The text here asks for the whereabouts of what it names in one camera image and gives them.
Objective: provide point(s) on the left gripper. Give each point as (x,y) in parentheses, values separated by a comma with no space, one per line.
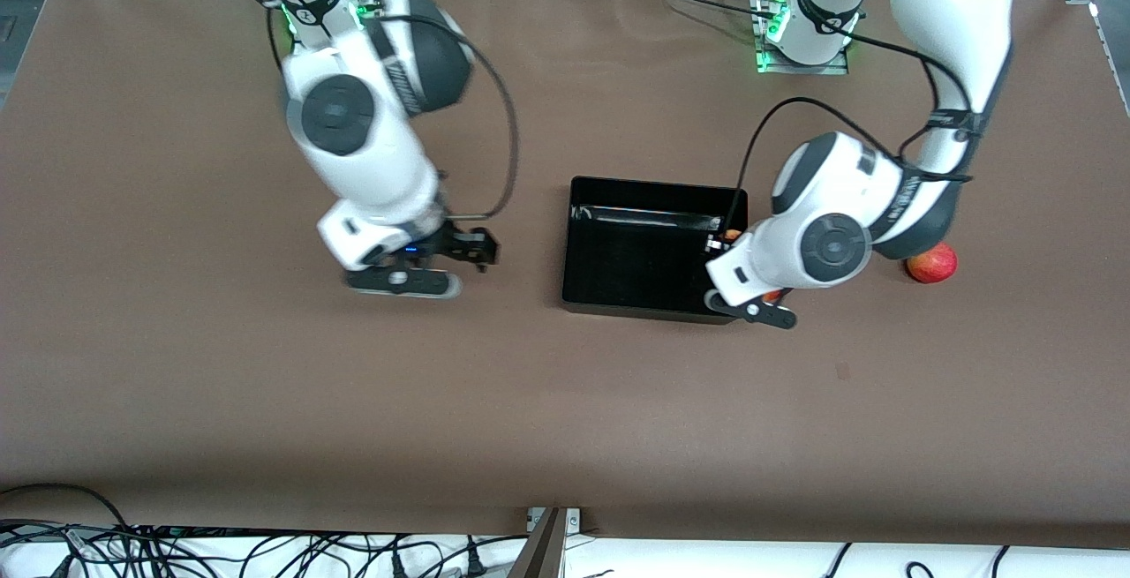
(716,244)

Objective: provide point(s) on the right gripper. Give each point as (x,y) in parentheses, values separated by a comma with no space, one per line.
(455,243)

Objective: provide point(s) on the black rectangular plastic box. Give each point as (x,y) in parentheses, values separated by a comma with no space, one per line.
(636,269)

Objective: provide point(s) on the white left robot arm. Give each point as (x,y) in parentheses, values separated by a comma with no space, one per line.
(953,13)

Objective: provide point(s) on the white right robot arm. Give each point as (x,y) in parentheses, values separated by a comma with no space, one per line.
(371,154)

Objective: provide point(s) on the large red apple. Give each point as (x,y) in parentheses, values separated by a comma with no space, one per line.
(934,267)

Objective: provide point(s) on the red yellow mango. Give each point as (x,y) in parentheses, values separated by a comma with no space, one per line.
(773,296)

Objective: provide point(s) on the brown table cover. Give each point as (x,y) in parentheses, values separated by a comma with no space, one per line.
(565,428)

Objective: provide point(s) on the dark metal beam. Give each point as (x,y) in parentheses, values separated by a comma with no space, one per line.
(543,551)

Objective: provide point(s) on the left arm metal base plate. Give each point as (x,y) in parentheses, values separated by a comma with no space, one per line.
(794,69)

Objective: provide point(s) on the small metal bracket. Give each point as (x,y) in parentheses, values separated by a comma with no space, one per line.
(534,521)

